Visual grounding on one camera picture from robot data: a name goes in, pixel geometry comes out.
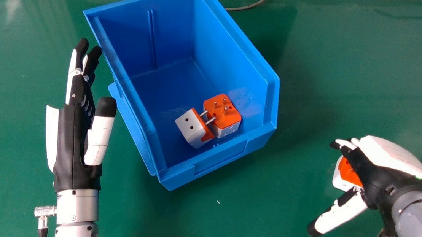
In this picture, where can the white-and-orange plug adapter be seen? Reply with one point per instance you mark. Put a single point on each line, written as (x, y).
(194, 129)
(347, 174)
(224, 117)

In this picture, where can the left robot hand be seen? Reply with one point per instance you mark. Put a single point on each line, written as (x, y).
(71, 140)

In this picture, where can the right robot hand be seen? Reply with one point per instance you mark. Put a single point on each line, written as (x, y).
(380, 167)

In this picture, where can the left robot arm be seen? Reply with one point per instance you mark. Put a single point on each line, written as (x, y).
(74, 217)

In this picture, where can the blue plastic bin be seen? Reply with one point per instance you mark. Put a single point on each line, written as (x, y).
(183, 81)

